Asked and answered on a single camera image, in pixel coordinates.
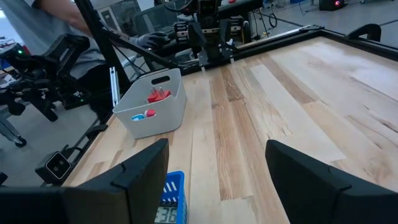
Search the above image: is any black box with red light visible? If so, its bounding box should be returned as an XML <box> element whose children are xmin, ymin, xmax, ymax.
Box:
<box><xmin>318</xmin><ymin>0</ymin><xmax>346</xmax><ymax>12</ymax></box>

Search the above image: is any black aluminium table frame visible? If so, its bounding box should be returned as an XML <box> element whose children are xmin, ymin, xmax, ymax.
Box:
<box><xmin>73</xmin><ymin>0</ymin><xmax>398</xmax><ymax>175</ymax></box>

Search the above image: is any blue perforated plastic basket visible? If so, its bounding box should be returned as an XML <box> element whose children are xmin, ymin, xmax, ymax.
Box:
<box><xmin>159</xmin><ymin>170</ymin><xmax>188</xmax><ymax>224</ymax></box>

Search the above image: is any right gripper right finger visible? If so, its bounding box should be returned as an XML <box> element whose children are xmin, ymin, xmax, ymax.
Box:
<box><xmin>264</xmin><ymin>139</ymin><xmax>398</xmax><ymax>224</ymax></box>

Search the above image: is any person's hand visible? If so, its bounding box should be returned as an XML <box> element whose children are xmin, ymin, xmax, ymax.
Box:
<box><xmin>129</xmin><ymin>30</ymin><xmax>171</xmax><ymax>50</ymax></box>

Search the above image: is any white frame strip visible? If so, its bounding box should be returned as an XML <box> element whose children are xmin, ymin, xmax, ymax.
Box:
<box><xmin>109</xmin><ymin>66</ymin><xmax>121</xmax><ymax>108</ymax></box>

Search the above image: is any large red USB charger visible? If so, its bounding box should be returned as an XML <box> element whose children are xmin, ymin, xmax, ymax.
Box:
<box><xmin>155</xmin><ymin>86</ymin><xmax>172</xmax><ymax>102</ymax></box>

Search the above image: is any black table-level camera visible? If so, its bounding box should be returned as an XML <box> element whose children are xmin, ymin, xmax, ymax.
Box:
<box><xmin>34</xmin><ymin>151</ymin><xmax>73</xmax><ymax>185</ymax></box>

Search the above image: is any person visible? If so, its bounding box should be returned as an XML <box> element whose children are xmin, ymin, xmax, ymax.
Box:
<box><xmin>0</xmin><ymin>0</ymin><xmax>108</xmax><ymax>80</ymax></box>

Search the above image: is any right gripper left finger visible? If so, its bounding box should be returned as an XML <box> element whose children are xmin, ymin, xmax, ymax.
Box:
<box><xmin>62</xmin><ymin>138</ymin><xmax>170</xmax><ymax>224</ymax></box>

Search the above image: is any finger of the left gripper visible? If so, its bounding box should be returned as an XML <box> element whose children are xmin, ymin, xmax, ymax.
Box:
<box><xmin>197</xmin><ymin>49</ymin><xmax>210</xmax><ymax>73</ymax></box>
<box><xmin>219</xmin><ymin>44</ymin><xmax>236</xmax><ymax>65</ymax></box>

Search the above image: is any grey plastic storage bin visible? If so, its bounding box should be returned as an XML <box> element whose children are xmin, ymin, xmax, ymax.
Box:
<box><xmin>112</xmin><ymin>68</ymin><xmax>187</xmax><ymax>140</ymax></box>

